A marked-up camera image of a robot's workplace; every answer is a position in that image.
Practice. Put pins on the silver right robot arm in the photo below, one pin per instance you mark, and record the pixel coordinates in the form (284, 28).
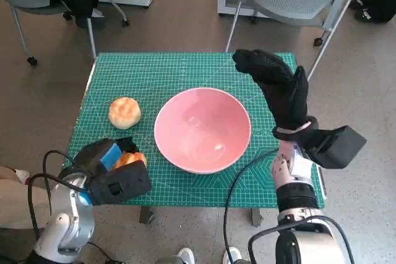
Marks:
(315, 242)

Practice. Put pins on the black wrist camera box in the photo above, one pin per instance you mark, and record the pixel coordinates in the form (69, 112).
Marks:
(337, 149)
(123, 183)

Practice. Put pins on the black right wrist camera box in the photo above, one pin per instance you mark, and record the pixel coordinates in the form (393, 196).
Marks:
(337, 149)

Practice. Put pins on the pink bowl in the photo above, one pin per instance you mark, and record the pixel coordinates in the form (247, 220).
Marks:
(201, 128)

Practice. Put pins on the round pale bread bun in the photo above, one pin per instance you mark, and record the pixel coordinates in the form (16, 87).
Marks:
(125, 112)

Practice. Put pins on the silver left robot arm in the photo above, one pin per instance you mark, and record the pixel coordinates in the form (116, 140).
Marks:
(66, 223)

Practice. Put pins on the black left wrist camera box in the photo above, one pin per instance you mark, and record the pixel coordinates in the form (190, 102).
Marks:
(123, 183)

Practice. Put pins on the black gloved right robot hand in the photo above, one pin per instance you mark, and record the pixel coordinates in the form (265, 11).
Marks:
(284, 97)

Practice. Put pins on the grey wheeled chair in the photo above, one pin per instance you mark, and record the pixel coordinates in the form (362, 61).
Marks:
(28, 1)

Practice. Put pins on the white shoe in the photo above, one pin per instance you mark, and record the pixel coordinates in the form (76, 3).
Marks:
(232, 255)
(186, 255)

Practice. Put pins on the long orange bread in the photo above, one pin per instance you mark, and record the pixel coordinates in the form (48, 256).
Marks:
(130, 159)

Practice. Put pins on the green cutting mat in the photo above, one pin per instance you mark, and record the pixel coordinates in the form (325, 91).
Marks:
(185, 72)

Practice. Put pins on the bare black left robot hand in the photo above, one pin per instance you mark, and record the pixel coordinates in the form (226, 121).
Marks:
(92, 155)

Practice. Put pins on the black table bracket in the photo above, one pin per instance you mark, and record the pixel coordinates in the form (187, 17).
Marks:
(256, 217)
(146, 215)

